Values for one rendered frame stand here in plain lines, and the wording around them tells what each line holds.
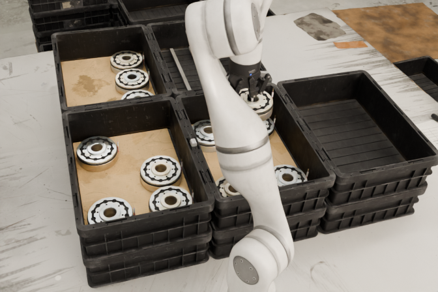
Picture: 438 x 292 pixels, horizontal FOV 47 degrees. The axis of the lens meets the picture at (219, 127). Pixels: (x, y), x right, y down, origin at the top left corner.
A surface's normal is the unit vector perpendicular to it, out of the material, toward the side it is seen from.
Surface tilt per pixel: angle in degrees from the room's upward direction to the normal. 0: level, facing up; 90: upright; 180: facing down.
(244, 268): 87
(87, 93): 0
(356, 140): 0
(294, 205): 90
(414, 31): 0
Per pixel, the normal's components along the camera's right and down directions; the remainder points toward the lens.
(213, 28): -0.24, 0.15
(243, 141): 0.10, 0.23
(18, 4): 0.06, -0.75
